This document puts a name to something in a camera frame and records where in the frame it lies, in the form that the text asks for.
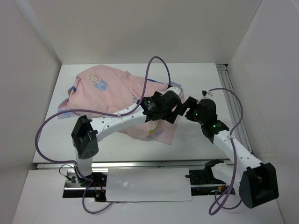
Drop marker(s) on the aluminium side rail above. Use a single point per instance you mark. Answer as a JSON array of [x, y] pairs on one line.
[[233, 106]]

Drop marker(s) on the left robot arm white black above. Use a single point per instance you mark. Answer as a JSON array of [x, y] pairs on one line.
[[88, 132]]

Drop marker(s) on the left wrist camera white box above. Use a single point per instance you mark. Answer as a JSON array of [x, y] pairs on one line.
[[175, 89]]

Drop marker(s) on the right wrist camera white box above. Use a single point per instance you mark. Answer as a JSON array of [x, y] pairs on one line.
[[207, 93]]

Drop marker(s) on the white pillow yellow edge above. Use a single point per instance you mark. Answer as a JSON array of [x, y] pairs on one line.
[[153, 127]]

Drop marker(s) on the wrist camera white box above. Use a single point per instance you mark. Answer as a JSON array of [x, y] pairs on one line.
[[207, 93], [175, 89]]

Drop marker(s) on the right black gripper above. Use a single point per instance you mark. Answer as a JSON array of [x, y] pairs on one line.
[[191, 103]]

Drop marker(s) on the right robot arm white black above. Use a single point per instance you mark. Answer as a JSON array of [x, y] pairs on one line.
[[254, 181]]

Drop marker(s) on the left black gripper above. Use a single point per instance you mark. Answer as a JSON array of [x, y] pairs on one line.
[[170, 115]]

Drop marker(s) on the white cover plate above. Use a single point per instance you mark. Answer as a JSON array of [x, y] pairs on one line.
[[148, 185]]

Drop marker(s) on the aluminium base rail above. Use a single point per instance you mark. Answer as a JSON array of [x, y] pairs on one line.
[[155, 164]]

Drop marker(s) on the pink blue printed pillowcase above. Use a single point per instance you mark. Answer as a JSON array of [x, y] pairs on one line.
[[105, 89]]

